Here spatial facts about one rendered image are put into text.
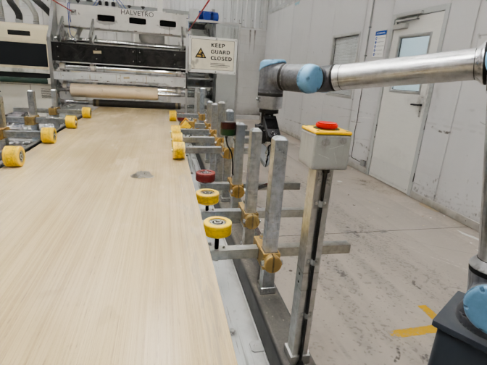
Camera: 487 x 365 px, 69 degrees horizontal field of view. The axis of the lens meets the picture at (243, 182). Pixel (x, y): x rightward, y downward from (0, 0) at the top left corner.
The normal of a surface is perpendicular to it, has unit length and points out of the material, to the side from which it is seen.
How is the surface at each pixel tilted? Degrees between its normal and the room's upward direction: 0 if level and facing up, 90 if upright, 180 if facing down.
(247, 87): 90
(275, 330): 0
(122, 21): 90
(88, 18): 90
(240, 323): 0
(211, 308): 0
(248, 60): 90
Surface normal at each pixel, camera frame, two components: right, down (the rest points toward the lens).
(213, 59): 0.21, 0.30
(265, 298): 0.06, -0.95
